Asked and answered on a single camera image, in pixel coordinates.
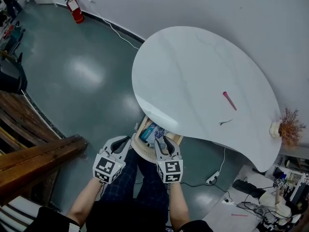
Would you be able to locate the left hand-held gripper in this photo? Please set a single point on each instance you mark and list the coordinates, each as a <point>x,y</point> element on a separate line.
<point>106,169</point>

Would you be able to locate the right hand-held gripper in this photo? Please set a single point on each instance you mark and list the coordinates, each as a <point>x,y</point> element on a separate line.
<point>170,170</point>

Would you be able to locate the wooden tray with items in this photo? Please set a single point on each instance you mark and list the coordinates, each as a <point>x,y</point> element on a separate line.
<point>142,151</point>

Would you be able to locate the small grey metal tool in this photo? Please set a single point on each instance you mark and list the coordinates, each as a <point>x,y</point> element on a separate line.
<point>225,122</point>

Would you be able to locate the pink cone-shaped stick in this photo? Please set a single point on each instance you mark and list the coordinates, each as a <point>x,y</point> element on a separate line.
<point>230,101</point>

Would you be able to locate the person's left forearm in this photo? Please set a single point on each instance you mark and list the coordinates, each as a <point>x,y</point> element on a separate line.
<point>84,202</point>

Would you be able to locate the person's right forearm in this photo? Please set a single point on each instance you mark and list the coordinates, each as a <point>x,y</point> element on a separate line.
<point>178,204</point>

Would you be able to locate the person's dark plaid trousers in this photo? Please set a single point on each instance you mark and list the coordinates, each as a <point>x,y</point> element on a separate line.
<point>125,197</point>

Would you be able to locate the white power strip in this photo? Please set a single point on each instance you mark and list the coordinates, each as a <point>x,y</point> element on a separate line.
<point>213,178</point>

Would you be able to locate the wooden staircase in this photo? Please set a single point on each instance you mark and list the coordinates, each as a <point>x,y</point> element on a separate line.
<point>36,158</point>

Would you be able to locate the person's black striped shirt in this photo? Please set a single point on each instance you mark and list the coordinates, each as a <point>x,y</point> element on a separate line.
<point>48,220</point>

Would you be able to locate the cream vase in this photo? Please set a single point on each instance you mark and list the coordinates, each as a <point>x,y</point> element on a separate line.
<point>275,129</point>

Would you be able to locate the reddish dried plant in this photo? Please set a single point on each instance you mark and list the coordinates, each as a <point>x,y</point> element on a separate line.
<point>290,127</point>

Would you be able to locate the dark grey machine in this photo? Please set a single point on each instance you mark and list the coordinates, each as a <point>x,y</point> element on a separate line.
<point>10,76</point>

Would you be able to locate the red fire extinguisher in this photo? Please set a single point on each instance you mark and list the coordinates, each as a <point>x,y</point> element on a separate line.
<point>76,11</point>

